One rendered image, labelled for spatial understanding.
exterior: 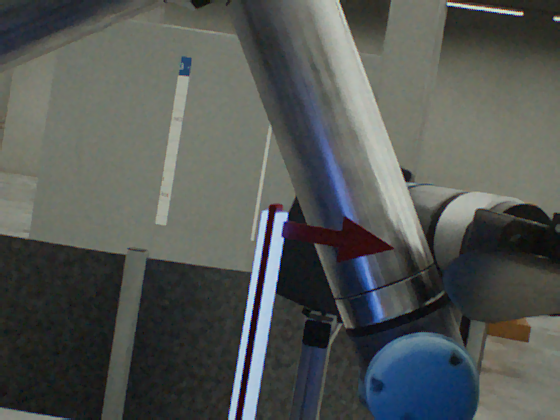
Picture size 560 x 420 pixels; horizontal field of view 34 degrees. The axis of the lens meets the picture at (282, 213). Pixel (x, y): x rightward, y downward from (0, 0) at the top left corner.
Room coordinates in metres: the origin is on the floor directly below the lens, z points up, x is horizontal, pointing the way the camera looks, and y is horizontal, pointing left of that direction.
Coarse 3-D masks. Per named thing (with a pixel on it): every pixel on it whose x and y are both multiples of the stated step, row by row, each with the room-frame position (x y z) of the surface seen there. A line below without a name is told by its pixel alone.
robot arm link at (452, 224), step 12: (456, 204) 0.71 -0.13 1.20; (468, 204) 0.70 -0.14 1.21; (480, 204) 0.69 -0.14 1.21; (492, 204) 0.69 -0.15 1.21; (444, 216) 0.71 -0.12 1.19; (456, 216) 0.70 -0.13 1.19; (468, 216) 0.69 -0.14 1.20; (444, 228) 0.70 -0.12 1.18; (456, 228) 0.69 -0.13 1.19; (444, 240) 0.70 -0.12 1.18; (456, 240) 0.69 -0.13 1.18; (444, 252) 0.70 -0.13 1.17; (456, 252) 0.69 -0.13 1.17; (444, 264) 0.71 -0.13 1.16
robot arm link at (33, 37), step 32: (0, 0) 0.77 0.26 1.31; (32, 0) 0.77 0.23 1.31; (64, 0) 0.77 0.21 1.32; (96, 0) 0.77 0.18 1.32; (128, 0) 0.78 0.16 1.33; (160, 0) 0.79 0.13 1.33; (192, 0) 0.78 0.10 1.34; (0, 32) 0.77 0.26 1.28; (32, 32) 0.78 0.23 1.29; (64, 32) 0.79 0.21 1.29; (0, 64) 0.80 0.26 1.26
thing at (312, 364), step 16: (320, 320) 0.99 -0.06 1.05; (304, 352) 0.99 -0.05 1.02; (320, 352) 0.98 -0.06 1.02; (304, 368) 0.99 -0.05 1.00; (320, 368) 0.98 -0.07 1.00; (304, 384) 0.99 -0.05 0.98; (320, 384) 0.98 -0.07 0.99; (304, 400) 0.99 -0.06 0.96; (320, 400) 1.00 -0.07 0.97; (304, 416) 0.99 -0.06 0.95
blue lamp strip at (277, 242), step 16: (272, 240) 0.46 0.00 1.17; (272, 256) 0.46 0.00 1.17; (272, 272) 0.46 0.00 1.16; (272, 288) 0.47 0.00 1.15; (272, 304) 0.48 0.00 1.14; (256, 336) 0.46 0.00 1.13; (256, 352) 0.46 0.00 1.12; (256, 368) 0.46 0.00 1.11; (256, 384) 0.47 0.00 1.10; (256, 400) 0.48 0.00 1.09
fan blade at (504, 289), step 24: (456, 264) 0.42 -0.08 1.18; (480, 264) 0.40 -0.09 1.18; (504, 264) 0.39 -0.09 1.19; (528, 264) 0.37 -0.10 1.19; (552, 264) 0.36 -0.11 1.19; (456, 288) 0.49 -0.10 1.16; (480, 288) 0.49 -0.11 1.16; (504, 288) 0.48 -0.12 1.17; (528, 288) 0.47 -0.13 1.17; (552, 288) 0.46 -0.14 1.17; (480, 312) 0.55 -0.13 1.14; (504, 312) 0.55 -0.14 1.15; (528, 312) 0.55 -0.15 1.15; (552, 312) 0.56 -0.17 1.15
